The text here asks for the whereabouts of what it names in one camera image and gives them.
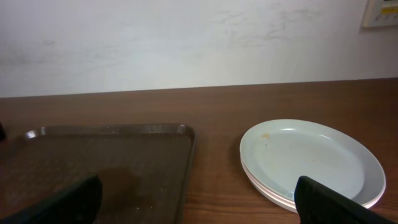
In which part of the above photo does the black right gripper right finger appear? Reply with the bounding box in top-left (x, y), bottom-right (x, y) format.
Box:
top-left (294, 176), bottom-right (395, 224)

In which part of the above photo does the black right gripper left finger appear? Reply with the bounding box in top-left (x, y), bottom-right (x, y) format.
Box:
top-left (1, 175), bottom-right (103, 224)

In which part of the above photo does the white plate stained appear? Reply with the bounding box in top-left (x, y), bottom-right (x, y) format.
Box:
top-left (244, 169), bottom-right (386, 213)
top-left (241, 157), bottom-right (386, 213)

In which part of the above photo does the white plate bottom stained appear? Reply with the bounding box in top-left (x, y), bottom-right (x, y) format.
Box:
top-left (241, 157), bottom-right (386, 213)

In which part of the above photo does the grey-white plate top stained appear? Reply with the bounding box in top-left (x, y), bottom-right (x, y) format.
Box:
top-left (239, 119), bottom-right (386, 208)

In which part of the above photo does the brown serving tray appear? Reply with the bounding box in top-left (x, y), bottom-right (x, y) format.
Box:
top-left (1, 124), bottom-right (196, 223)

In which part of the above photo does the beige wall panel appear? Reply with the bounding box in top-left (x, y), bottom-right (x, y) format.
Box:
top-left (361, 0), bottom-right (398, 28)

